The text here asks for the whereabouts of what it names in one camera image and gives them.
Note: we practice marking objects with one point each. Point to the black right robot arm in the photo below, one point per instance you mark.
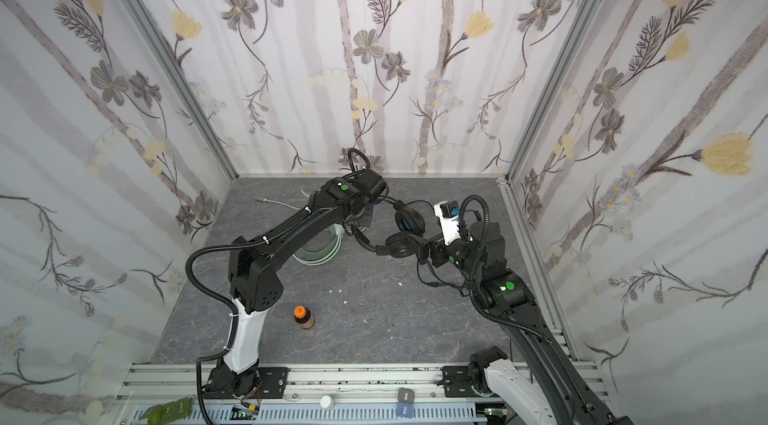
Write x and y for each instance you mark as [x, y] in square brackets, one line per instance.
[555, 393]

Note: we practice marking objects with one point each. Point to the black wired headphones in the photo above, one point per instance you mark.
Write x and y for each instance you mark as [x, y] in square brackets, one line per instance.
[404, 243]

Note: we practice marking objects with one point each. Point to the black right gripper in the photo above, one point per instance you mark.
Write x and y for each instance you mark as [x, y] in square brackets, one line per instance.
[430, 251]

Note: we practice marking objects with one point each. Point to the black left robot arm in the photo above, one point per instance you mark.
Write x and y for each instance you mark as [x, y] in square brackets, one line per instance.
[254, 285]

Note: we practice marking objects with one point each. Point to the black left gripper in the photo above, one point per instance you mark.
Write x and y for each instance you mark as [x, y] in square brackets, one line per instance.
[365, 209]

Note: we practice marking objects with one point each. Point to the orange cap brown bottle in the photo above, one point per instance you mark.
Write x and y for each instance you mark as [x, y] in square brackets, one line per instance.
[304, 317]

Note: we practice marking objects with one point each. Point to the mint green wired headphones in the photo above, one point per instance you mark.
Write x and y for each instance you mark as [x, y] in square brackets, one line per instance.
[319, 249]

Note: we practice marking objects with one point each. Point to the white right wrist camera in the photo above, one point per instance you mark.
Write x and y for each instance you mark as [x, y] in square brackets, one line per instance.
[447, 213]

